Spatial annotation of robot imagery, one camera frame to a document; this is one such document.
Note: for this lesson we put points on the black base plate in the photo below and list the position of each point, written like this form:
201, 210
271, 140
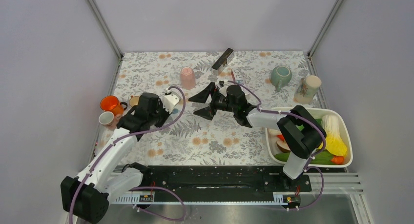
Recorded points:
189, 182

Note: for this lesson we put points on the orange carrot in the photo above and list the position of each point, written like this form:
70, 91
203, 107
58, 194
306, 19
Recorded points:
338, 160

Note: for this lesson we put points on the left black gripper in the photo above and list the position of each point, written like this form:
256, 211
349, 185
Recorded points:
160, 105

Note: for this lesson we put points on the green cucumber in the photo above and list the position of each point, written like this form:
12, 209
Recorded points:
323, 158

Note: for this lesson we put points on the white plastic basin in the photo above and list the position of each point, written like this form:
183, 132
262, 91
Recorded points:
317, 114

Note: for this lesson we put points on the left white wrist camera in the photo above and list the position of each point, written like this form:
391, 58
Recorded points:
169, 101

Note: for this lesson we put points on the small orange mug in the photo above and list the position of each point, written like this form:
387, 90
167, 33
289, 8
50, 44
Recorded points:
133, 101

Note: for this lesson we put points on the brown mushroom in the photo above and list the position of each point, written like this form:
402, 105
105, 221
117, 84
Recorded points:
282, 146

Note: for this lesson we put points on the green glazed mug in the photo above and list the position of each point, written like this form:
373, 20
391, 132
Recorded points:
280, 77

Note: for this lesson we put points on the large orange mug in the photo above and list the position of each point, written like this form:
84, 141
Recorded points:
113, 104

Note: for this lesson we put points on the white red toothpaste box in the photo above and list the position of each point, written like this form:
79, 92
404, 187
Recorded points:
238, 76

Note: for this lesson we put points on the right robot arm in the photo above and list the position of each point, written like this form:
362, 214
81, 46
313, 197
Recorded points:
302, 133

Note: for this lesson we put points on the floral tablecloth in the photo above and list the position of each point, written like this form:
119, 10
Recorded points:
192, 140

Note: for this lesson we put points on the light pink cup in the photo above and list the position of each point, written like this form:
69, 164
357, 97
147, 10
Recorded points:
187, 78

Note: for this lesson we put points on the yellow napa cabbage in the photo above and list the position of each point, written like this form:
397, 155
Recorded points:
334, 142

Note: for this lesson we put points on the white garlic bulb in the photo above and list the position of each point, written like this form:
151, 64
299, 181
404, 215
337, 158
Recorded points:
273, 132

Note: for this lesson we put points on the cream painted mug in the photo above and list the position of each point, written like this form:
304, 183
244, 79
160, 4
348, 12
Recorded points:
307, 89

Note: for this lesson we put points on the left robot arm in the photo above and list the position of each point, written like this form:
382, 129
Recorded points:
89, 194

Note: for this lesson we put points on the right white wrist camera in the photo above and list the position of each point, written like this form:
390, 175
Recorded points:
222, 87

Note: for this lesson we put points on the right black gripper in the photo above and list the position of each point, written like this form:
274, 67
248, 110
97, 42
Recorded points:
209, 112

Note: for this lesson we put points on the pink dotted mug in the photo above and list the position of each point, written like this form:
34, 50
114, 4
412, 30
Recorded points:
109, 120

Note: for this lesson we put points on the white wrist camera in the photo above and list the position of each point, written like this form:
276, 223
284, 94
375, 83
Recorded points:
169, 101
222, 87

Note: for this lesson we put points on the white slotted cable duct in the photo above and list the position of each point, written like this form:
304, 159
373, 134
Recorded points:
145, 198

